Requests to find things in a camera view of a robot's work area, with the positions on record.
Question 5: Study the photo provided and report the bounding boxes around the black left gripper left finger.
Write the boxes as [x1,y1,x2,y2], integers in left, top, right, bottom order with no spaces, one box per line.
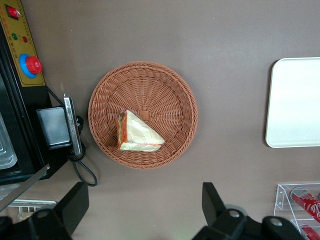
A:
[24,181,90,240]

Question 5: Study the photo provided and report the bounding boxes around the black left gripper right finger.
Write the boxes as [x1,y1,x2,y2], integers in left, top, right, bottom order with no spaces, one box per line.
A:
[194,181,254,240]

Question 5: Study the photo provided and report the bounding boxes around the triangle sandwich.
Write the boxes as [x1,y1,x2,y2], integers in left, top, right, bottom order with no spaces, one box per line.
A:
[116,109,166,153]

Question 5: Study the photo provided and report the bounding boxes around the brown wicker basket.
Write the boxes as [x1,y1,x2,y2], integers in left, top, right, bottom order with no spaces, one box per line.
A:
[87,61,199,170]

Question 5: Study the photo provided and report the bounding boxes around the cream plastic tray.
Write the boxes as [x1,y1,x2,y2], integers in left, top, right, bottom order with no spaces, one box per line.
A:
[265,56,320,149]

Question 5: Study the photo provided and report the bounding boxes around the clear acrylic bottle rack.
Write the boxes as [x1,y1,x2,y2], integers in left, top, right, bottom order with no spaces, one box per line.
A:
[273,183,320,240]

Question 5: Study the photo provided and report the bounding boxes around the black sealing machine yellow panel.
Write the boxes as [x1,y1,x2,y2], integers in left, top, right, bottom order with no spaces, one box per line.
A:
[0,0,84,213]

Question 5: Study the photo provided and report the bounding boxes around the clear plastic container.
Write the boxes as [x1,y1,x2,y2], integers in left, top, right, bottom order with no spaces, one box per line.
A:
[0,74,18,171]

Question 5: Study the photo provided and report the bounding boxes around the red cola bottle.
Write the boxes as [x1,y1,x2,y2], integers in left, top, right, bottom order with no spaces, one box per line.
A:
[290,186,320,224]
[299,224,320,240]

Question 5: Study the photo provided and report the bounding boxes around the red emergency stop button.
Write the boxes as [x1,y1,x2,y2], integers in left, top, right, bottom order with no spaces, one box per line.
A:
[19,53,43,79]

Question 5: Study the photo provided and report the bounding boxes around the black machine power cable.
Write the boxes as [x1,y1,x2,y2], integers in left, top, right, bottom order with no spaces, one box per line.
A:
[66,114,99,187]

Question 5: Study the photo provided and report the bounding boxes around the red rocker switch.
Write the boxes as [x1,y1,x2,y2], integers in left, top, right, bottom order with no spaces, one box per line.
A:
[5,5,21,20]

